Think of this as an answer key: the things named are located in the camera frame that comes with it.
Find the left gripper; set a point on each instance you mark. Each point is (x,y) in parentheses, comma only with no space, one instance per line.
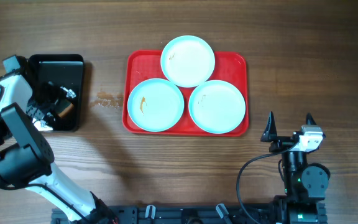
(55,93)

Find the light blue plate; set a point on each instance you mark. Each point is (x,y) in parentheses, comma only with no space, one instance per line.
(217,107)
(187,61)
(155,105)

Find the black rectangular water tray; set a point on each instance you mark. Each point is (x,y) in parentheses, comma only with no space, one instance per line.
(64,70)

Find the green and orange sponge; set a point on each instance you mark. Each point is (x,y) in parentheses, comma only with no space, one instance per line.
(63,108)

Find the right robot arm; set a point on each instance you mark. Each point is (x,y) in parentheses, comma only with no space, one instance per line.
(305,183)

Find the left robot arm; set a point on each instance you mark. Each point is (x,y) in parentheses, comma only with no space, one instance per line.
(27,160)

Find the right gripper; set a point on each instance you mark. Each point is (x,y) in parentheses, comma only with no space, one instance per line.
(270,135)

